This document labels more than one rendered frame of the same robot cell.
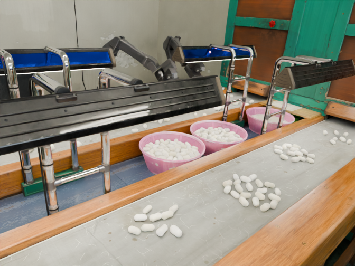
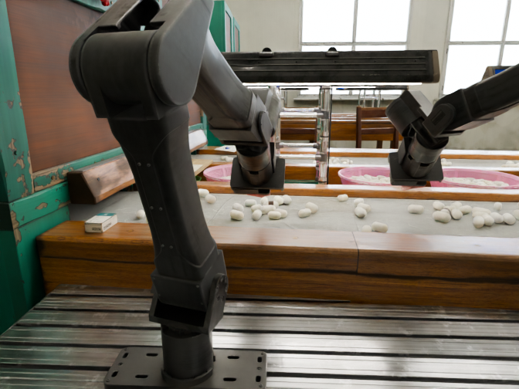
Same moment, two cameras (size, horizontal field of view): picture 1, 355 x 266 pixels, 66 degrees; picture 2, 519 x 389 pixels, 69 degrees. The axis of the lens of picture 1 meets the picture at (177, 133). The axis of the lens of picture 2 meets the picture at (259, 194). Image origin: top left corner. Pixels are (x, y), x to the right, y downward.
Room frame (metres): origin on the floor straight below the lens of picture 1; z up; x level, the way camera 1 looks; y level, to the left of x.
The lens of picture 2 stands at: (2.24, 0.44, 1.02)
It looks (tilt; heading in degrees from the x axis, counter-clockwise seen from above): 15 degrees down; 229
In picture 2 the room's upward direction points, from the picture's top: straight up
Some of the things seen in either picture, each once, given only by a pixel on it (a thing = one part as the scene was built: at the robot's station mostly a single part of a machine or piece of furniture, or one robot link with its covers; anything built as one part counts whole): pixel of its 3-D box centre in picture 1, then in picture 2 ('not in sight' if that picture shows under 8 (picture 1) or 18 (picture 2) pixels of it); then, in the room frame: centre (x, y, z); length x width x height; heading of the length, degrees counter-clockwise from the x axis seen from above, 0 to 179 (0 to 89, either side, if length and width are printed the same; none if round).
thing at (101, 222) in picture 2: not in sight; (101, 222); (2.01, -0.29, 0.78); 0.06 x 0.04 x 0.02; 43
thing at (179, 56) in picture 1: (219, 52); (296, 67); (1.57, -0.20, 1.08); 0.62 x 0.08 x 0.07; 133
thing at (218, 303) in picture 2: not in sight; (187, 296); (2.03, 0.06, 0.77); 0.09 x 0.06 x 0.06; 119
